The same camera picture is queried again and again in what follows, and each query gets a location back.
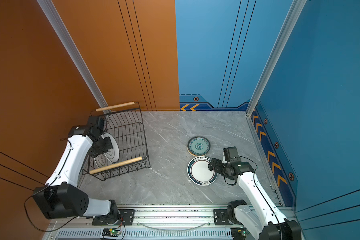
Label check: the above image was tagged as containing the black wire dish rack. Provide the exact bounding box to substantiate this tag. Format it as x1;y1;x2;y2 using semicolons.
82;102;151;181

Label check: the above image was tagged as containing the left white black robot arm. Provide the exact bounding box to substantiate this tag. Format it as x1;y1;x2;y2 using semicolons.
31;116;122;226

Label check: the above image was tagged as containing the orange plate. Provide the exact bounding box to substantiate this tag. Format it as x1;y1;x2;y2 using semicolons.
187;150;200;157

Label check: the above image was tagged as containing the grey green plate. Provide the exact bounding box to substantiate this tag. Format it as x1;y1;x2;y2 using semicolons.
187;136;211;156

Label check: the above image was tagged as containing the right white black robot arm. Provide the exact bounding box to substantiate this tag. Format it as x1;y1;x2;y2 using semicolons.
208;147;303;240

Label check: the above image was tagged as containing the circuit board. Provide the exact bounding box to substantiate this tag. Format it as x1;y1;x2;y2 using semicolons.
102;229;123;240
231;228;252;240

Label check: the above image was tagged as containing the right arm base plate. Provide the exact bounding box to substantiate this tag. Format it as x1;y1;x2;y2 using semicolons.
213;205;259;227

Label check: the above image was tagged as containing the left circuit board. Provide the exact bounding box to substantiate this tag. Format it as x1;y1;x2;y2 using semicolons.
102;229;123;240

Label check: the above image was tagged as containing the right circuit board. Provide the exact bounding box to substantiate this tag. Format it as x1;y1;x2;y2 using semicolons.
231;228;252;240

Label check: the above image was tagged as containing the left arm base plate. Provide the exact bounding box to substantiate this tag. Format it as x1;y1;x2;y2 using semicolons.
92;209;135;226

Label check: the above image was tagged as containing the aluminium mounting rail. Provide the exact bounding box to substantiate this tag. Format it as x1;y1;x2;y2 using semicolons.
42;203;245;240

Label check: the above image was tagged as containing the white patterned plate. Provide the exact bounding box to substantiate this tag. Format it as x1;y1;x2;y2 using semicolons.
187;156;218;186
103;133;120;163
94;154;114;168

